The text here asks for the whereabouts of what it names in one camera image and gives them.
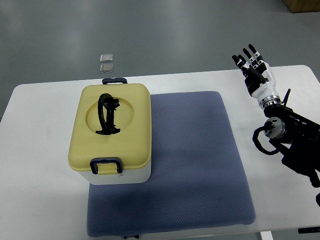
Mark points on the white storage box base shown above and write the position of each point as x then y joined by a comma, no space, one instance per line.
130,175

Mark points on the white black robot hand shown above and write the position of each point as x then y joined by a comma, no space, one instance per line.
258,77

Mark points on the brown cardboard box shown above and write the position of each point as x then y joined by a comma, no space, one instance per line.
302,6

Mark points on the dark blue front latch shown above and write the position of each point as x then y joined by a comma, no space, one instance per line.
97,164

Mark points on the lower silver floor plate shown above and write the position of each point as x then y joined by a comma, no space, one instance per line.
106,68

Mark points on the dark blue latch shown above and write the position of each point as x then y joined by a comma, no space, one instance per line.
116,80
97,164

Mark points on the silver floor plate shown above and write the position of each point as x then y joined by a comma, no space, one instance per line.
107,57
106,68

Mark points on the yellow storage box lid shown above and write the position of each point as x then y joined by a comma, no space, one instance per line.
133,116

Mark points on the blue grey fabric mat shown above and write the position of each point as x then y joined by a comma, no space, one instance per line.
197,177

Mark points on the upper silver floor plate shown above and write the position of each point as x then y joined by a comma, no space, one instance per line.
107,57

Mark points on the black table edge bracket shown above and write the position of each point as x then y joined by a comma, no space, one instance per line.
309,230

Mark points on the dark blue rear latch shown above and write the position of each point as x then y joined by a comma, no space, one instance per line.
116,80

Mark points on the black lid handle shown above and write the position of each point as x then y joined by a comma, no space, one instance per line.
106,107

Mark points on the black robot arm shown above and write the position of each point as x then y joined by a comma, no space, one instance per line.
294,136

